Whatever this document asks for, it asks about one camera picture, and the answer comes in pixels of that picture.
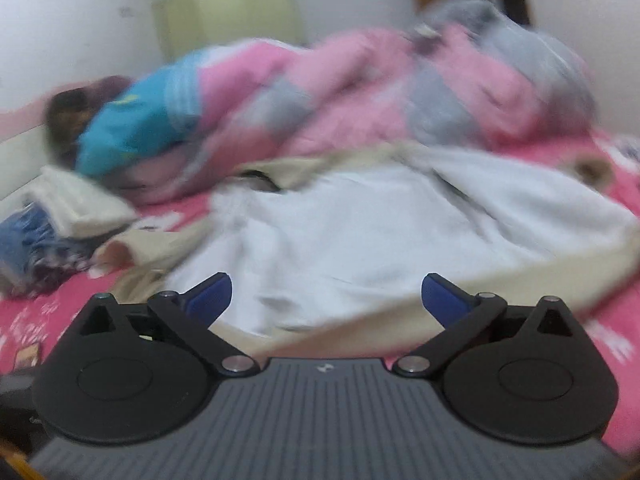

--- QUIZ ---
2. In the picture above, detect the cream fleece cloth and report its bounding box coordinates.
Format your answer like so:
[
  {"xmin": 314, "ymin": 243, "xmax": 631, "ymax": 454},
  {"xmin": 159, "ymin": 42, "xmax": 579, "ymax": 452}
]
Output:
[{"xmin": 27, "ymin": 165, "xmax": 138, "ymax": 241}]

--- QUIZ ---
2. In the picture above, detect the pile of folded clothes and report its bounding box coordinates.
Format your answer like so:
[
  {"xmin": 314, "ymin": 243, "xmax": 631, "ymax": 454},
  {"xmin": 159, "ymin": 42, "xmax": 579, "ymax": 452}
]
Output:
[{"xmin": 0, "ymin": 200, "xmax": 116, "ymax": 296}]

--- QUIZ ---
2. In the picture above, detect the pink cream headboard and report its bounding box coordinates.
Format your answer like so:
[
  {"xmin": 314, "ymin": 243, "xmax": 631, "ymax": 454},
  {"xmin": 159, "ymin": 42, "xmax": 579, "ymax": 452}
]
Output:
[{"xmin": 0, "ymin": 95, "xmax": 56, "ymax": 216}]

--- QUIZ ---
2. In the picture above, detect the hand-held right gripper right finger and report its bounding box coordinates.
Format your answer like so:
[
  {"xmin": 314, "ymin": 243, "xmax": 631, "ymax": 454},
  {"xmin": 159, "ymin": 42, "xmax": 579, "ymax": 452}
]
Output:
[{"xmin": 392, "ymin": 272, "xmax": 576, "ymax": 377}]

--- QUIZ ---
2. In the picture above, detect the pink floral bed blanket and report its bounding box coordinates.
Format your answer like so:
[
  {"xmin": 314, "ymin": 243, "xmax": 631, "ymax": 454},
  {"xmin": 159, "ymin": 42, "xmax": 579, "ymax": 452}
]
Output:
[{"xmin": 0, "ymin": 132, "xmax": 640, "ymax": 461}]

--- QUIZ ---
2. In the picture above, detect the beige zip jacket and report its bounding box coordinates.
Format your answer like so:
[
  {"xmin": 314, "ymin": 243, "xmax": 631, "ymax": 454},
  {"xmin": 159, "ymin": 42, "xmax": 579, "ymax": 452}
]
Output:
[{"xmin": 92, "ymin": 142, "xmax": 640, "ymax": 361}]

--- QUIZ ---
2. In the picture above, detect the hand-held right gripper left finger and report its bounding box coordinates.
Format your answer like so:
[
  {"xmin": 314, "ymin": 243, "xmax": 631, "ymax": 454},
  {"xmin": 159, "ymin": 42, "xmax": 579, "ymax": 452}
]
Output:
[{"xmin": 70, "ymin": 272, "xmax": 261, "ymax": 377}]

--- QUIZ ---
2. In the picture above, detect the pale yellow wardrobe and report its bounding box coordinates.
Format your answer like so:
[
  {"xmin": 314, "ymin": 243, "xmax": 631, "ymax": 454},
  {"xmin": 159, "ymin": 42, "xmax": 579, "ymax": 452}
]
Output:
[{"xmin": 152, "ymin": 0, "xmax": 306, "ymax": 61}]

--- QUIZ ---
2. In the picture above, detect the small brown object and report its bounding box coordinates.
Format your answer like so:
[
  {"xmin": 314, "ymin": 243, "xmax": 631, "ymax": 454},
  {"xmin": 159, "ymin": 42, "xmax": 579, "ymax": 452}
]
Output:
[{"xmin": 575, "ymin": 155, "xmax": 613, "ymax": 183}]

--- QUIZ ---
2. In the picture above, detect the pink grey blue quilt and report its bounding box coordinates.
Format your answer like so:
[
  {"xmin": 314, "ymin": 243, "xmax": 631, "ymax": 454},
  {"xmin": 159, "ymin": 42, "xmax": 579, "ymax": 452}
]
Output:
[{"xmin": 75, "ymin": 0, "xmax": 601, "ymax": 206}]

